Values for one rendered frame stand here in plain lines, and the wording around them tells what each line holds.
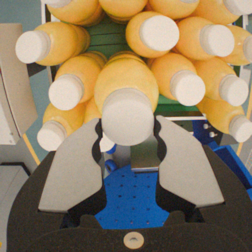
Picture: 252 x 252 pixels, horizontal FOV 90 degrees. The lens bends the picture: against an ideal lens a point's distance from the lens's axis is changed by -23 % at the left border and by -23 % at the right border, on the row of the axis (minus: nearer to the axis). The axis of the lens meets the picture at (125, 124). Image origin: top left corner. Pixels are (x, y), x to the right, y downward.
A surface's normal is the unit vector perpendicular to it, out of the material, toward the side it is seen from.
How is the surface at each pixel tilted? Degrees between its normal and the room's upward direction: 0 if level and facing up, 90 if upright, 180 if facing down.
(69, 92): 0
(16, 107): 90
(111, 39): 0
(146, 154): 90
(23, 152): 0
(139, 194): 90
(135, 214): 90
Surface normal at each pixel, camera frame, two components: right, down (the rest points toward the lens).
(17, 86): 1.00, -0.04
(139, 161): -0.04, -0.87
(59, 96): 0.01, 0.50
